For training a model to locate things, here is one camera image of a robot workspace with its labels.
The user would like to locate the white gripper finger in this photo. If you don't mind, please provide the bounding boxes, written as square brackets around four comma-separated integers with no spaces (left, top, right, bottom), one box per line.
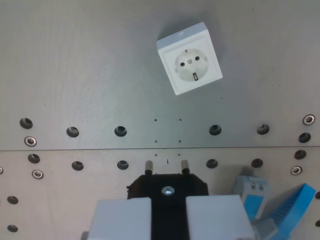
[185,194,256,240]
[81,197,153,240]

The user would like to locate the black two-pin power plug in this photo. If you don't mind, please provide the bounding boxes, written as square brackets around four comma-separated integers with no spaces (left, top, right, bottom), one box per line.
[126,159,210,240]

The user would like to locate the blue and white electrical module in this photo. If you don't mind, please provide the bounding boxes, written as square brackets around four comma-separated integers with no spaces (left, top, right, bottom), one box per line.
[232,174,272,221]

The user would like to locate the blue ribbed plastic part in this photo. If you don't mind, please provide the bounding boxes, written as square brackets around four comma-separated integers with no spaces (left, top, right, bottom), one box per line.
[259,183,317,240]

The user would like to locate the white wall socket box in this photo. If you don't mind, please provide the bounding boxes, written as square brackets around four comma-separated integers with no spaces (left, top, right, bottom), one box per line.
[156,21,224,96]

